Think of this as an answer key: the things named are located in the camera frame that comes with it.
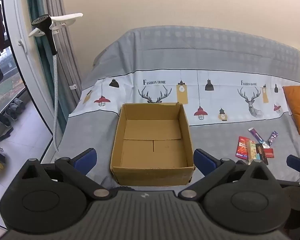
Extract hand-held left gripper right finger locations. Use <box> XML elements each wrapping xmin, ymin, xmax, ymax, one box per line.
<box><xmin>179</xmin><ymin>149</ymin><xmax>278</xmax><ymax>201</ymax></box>

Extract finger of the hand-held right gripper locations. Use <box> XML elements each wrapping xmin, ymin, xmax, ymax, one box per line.
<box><xmin>277</xmin><ymin>154</ymin><xmax>300</xmax><ymax>188</ymax></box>

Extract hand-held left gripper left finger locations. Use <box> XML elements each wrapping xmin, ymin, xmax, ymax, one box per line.
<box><xmin>15</xmin><ymin>148</ymin><xmax>112</xmax><ymax>201</ymax></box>

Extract large red snack packet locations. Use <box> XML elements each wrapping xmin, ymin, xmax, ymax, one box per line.
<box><xmin>235</xmin><ymin>136</ymin><xmax>249</xmax><ymax>159</ymax></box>

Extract clear yellow snack packet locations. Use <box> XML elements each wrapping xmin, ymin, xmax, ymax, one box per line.
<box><xmin>247</xmin><ymin>140</ymin><xmax>257</xmax><ymax>162</ymax></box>

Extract brown cardboard box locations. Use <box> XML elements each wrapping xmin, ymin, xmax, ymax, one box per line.
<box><xmin>110</xmin><ymin>102</ymin><xmax>196</xmax><ymax>187</ymax></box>

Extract purple snack wrapper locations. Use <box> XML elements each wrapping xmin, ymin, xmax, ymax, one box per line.
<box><xmin>267</xmin><ymin>131</ymin><xmax>279</xmax><ymax>145</ymax></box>

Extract dark brown snack bar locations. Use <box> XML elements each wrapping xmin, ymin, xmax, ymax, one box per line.
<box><xmin>255</xmin><ymin>144</ymin><xmax>268</xmax><ymax>165</ymax></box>

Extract long purple blue snack stick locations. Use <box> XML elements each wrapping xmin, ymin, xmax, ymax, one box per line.
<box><xmin>248</xmin><ymin>128</ymin><xmax>270</xmax><ymax>148</ymax></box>

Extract orange pillow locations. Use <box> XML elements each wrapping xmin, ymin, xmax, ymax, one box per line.
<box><xmin>282</xmin><ymin>84</ymin><xmax>300</xmax><ymax>137</ymax></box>

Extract grey shoes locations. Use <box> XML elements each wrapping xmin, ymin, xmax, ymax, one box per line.
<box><xmin>9</xmin><ymin>98</ymin><xmax>26</xmax><ymax>121</ymax></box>

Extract black shoes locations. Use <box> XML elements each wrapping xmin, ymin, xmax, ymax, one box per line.
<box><xmin>0</xmin><ymin>112</ymin><xmax>14</xmax><ymax>141</ymax></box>

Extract white steamer hanger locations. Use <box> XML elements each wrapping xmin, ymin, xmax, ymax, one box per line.
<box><xmin>28</xmin><ymin>12</ymin><xmax>83</xmax><ymax>37</ymax></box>

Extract black garment steamer with hose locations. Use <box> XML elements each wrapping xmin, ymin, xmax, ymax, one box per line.
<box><xmin>31</xmin><ymin>14</ymin><xmax>61</xmax><ymax>153</ymax></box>

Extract white window frame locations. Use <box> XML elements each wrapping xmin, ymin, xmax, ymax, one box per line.
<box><xmin>2</xmin><ymin>0</ymin><xmax>56</xmax><ymax>161</ymax></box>

